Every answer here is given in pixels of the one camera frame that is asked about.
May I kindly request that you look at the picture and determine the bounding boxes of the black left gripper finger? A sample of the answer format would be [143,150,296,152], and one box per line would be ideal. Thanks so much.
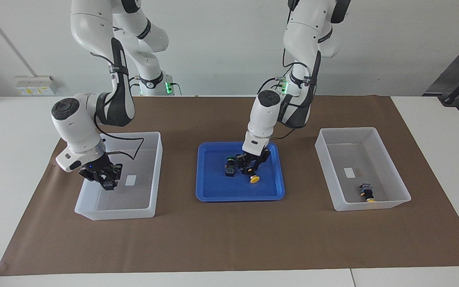
[235,153,250,173]
[255,151,272,171]

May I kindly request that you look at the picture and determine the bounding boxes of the blue plastic tray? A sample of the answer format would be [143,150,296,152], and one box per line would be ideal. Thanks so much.
[196,142,285,202]

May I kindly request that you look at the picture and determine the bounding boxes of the translucent white plastic box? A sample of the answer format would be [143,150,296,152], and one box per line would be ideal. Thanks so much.
[74,132,163,221]
[315,127,412,212]

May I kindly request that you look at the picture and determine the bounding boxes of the brown paper table mat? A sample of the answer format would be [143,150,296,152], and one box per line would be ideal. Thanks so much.
[0,96,459,276]

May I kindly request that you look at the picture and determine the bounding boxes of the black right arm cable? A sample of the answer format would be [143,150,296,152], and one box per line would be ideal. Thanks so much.
[88,52,145,161]

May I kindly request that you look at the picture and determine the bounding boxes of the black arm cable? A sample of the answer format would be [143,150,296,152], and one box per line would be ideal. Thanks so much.
[269,0,318,140]
[88,52,145,161]

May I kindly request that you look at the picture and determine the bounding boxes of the black left base cable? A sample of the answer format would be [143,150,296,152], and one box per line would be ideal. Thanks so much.
[257,78,290,95]

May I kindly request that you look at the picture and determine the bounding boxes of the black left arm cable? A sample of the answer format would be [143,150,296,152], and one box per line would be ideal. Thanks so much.
[269,0,318,140]

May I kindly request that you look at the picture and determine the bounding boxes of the white wall socket panel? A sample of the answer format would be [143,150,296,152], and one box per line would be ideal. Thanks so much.
[14,76,59,96]

